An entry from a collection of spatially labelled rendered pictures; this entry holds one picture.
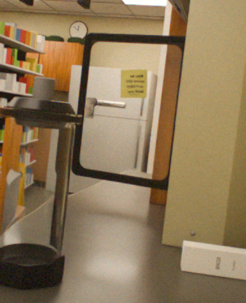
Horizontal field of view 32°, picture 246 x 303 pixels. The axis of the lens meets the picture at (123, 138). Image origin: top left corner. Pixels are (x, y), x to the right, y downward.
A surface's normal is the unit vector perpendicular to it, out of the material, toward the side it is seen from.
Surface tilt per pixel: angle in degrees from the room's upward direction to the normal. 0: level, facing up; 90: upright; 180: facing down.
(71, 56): 90
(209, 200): 90
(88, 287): 0
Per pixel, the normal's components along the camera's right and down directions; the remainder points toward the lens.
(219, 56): -0.23, 0.03
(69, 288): 0.11, -0.99
